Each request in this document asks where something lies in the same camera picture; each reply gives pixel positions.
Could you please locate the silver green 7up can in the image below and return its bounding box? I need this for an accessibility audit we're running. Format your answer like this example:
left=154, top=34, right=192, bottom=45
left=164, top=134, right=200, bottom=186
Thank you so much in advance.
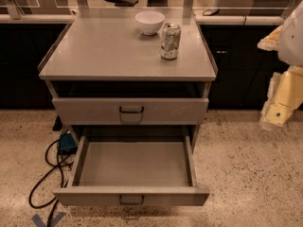
left=160, top=23, right=181, bottom=60

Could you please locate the closed grey upper drawer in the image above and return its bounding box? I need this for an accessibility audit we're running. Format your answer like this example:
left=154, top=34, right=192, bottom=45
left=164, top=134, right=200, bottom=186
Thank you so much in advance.
left=53, top=97, right=208, bottom=125

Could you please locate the black office chair seat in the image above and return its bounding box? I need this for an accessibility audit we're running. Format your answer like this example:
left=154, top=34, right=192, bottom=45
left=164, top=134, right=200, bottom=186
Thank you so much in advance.
left=104, top=0, right=138, bottom=7

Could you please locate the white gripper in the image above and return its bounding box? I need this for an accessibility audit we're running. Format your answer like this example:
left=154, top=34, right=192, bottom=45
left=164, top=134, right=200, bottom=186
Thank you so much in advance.
left=258, top=1, right=303, bottom=131

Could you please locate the open grey middle drawer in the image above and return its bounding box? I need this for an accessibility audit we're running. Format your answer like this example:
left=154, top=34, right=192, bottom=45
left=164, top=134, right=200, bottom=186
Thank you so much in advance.
left=54, top=136, right=209, bottom=206

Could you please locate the blue power box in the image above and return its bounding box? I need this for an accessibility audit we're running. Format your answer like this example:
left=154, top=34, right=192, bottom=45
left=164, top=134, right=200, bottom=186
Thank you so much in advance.
left=58, top=132, right=78, bottom=153

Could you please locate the grey drawer cabinet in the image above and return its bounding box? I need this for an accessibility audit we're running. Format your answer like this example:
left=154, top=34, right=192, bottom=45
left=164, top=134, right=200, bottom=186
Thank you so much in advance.
left=37, top=7, right=219, bottom=206

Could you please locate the white ceramic bowl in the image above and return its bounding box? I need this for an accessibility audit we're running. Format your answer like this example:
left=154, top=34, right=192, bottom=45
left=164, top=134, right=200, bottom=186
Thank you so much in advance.
left=135, top=11, right=165, bottom=35

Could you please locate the black floor cable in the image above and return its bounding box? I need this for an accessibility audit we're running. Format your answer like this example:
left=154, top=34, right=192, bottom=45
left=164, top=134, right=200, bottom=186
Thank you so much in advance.
left=28, top=138, right=75, bottom=227

